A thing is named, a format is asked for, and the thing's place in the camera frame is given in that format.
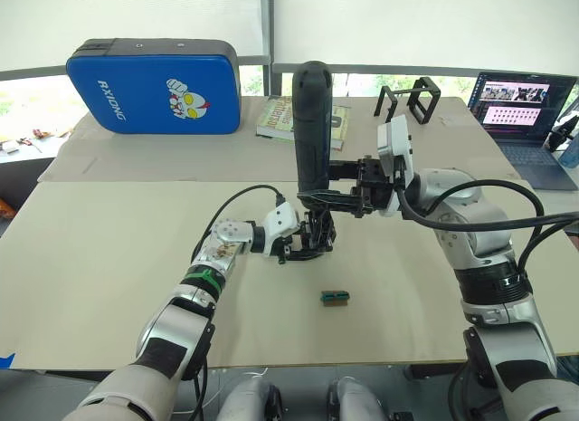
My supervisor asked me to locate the grey rounded shape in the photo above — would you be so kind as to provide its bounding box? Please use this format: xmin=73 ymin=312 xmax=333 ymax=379
xmin=216 ymin=375 xmax=284 ymax=421
xmin=327 ymin=376 xmax=388 ymax=421

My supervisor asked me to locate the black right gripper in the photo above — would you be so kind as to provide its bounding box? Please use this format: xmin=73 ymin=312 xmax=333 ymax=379
xmin=296 ymin=156 xmax=400 ymax=219

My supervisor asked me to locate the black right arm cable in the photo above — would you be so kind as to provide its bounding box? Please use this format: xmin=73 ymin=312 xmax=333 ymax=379
xmin=392 ymin=165 xmax=579 ymax=277

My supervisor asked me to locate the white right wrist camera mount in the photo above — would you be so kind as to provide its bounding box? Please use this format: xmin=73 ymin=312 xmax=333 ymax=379
xmin=376 ymin=114 xmax=417 ymax=217

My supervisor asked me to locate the black gripper body workpiece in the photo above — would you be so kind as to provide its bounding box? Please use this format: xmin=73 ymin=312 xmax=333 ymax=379
xmin=301 ymin=206 xmax=337 ymax=258

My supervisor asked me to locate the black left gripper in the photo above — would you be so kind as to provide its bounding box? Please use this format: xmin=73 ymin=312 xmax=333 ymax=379
xmin=270 ymin=215 xmax=337 ymax=265

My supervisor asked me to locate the blue bottle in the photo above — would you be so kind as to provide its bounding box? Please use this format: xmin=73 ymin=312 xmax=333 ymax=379
xmin=560 ymin=138 xmax=579 ymax=169

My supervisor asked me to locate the blue fabric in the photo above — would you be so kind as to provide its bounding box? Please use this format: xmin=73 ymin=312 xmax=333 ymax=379
xmin=555 ymin=351 xmax=579 ymax=386

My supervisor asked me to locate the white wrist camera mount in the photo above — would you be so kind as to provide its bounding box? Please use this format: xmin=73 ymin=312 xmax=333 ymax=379
xmin=376 ymin=114 xmax=417 ymax=217
xmin=261 ymin=202 xmax=302 ymax=259

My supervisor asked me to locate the beige cardboard sheet with flaps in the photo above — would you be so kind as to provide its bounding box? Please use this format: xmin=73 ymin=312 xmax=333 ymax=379
xmin=38 ymin=96 xmax=521 ymax=183

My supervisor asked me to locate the white side table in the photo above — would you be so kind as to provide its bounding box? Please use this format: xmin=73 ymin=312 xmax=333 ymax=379
xmin=0 ymin=126 xmax=73 ymax=165

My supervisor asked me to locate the black electric screwdriver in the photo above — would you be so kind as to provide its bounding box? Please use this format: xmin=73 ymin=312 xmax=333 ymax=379
xmin=291 ymin=60 xmax=335 ymax=214

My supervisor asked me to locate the open dark laptop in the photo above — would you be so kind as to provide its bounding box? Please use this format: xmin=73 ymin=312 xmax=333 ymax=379
xmin=468 ymin=72 xmax=579 ymax=191

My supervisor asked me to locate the small green screw holder block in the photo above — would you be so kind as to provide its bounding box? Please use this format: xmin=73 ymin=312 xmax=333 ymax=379
xmin=319 ymin=290 xmax=350 ymax=309

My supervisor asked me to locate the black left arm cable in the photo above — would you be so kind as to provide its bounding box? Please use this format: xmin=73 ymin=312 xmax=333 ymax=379
xmin=192 ymin=184 xmax=287 ymax=259

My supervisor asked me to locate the small black desk device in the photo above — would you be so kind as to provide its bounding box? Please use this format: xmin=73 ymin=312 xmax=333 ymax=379
xmin=548 ymin=115 xmax=579 ymax=153

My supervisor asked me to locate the black wire frame stand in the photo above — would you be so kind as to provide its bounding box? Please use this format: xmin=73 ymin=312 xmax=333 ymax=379
xmin=374 ymin=76 xmax=442 ymax=126

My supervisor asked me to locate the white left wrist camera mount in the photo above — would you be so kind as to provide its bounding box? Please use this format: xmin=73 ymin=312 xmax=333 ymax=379
xmin=261 ymin=202 xmax=302 ymax=259

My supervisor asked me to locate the blue padded case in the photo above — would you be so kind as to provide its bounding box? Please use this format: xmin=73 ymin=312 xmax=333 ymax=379
xmin=65 ymin=38 xmax=242 ymax=136

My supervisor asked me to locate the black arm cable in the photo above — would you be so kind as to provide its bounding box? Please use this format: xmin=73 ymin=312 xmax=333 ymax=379
xmin=192 ymin=184 xmax=287 ymax=259
xmin=392 ymin=165 xmax=579 ymax=277

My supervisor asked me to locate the white roller blind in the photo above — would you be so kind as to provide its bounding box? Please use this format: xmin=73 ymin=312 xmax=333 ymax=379
xmin=0 ymin=0 xmax=264 ymax=72
xmin=273 ymin=0 xmax=579 ymax=77

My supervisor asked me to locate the green paperback book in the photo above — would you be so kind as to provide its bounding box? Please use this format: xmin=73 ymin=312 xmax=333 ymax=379
xmin=256 ymin=94 xmax=352 ymax=151

